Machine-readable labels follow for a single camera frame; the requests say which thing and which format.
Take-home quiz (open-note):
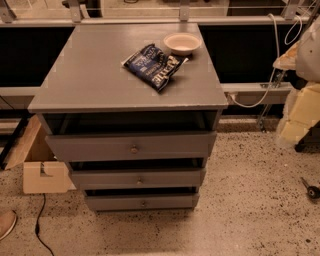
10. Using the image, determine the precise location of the wooden block stand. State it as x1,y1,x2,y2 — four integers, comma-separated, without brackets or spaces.
5,116,76,194

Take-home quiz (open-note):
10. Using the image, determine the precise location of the grey middle drawer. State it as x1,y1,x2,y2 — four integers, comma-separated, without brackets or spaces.
70,168,206,190

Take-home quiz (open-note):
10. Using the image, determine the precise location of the tan shoe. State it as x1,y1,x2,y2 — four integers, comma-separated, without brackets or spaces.
0,210,17,241

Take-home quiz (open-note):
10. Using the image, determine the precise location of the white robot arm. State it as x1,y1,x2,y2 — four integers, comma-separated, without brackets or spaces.
273,17,320,148

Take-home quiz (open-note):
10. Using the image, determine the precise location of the black floor cable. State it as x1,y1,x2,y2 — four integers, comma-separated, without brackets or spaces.
34,193,55,256

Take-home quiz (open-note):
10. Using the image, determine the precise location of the grey drawer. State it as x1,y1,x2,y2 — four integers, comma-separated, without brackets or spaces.
85,193,199,211
70,168,206,190
46,132,216,162

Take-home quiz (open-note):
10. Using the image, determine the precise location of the grey bottom drawer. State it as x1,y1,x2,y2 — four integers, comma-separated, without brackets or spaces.
85,193,199,211

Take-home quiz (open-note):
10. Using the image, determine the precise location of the grey drawer cabinet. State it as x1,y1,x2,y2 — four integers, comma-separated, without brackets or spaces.
29,24,227,199

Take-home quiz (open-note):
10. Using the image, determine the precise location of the white hanging cable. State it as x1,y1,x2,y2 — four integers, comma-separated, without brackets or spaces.
229,13,304,109

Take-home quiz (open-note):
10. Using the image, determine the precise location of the grey top drawer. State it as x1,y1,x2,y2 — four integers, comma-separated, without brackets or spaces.
46,132,216,162

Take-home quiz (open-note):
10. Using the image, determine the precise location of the blue chip bag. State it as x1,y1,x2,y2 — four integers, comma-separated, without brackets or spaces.
122,43,188,93

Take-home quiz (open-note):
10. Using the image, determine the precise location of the white bowl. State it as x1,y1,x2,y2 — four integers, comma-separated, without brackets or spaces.
163,33,202,56

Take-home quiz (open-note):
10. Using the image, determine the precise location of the black caster wheel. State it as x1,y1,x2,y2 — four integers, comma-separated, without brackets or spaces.
301,178,320,199

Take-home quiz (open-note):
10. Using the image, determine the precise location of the grey metal railing frame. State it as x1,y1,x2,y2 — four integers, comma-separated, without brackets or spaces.
0,0,320,111

